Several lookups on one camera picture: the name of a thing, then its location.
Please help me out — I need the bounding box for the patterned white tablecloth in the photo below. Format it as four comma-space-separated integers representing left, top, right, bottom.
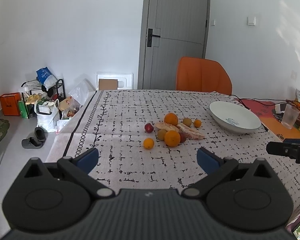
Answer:
47, 90, 300, 218

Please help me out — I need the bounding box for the clear plastic cup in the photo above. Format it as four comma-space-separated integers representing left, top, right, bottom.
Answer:
281, 103, 300, 129

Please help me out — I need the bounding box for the white shopping bag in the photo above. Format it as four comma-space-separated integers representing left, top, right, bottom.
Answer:
34, 99, 60, 133

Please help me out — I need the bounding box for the large orange front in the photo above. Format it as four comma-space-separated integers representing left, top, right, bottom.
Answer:
164, 131, 180, 147

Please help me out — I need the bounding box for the large orange back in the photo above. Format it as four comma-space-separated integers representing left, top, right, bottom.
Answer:
164, 113, 179, 126

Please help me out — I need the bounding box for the dark red plum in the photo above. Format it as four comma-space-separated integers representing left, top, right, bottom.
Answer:
179, 133, 186, 143

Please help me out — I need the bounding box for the grey door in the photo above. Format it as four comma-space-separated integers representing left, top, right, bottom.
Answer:
138, 0, 210, 90

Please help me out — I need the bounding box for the black cable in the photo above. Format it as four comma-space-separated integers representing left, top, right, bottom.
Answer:
230, 94, 300, 112

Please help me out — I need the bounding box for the green-brown fruit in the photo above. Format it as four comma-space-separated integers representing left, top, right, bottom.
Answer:
157, 129, 167, 141
183, 118, 192, 127

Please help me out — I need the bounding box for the clear plastic bag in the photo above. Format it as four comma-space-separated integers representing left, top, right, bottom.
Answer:
69, 79, 95, 106

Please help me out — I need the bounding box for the small yellow orange front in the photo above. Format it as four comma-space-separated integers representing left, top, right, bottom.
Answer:
143, 138, 154, 150

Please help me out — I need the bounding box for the white ceramic plate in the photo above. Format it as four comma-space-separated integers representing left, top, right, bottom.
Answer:
209, 101, 262, 134

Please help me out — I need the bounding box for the black slipper front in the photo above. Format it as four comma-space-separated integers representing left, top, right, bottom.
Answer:
21, 137, 43, 149

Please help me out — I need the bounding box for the peeled pomelo segment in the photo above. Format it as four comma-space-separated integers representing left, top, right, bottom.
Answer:
154, 122, 180, 132
177, 123, 205, 140

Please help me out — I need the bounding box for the black slipper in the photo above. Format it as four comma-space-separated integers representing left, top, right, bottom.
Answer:
21, 137, 43, 149
34, 127, 46, 142

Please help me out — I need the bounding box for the black metal rack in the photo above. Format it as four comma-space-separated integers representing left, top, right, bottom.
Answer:
20, 79, 65, 119

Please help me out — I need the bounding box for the black slipper back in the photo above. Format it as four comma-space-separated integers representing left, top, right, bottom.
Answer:
34, 127, 46, 142

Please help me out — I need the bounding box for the blue white plastic bag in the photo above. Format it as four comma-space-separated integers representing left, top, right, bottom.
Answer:
36, 67, 57, 89

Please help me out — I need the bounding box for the white framed board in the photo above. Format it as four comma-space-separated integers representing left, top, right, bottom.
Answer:
96, 74, 133, 90

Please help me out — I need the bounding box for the red orange table mat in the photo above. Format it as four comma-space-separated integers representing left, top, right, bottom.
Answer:
238, 99, 300, 141

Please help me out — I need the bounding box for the orange paper bag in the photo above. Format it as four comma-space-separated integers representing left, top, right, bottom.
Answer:
0, 92, 20, 116

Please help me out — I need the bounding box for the green-brown fruit back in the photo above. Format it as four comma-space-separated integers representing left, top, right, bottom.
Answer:
183, 118, 192, 127

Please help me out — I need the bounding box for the large orange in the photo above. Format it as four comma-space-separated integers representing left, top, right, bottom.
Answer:
164, 131, 180, 147
164, 113, 179, 126

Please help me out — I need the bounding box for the orange chair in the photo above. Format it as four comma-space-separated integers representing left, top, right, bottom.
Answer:
175, 56, 232, 95

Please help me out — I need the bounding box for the green box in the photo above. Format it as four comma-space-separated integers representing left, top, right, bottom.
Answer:
18, 100, 29, 119

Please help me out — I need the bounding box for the small orange tangerine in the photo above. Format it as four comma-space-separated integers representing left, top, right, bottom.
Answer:
193, 119, 202, 128

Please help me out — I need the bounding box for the black door handle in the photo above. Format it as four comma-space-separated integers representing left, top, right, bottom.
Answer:
147, 28, 161, 48

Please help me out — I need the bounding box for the green-brown fruit front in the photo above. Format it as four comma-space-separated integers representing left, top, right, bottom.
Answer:
157, 129, 167, 141

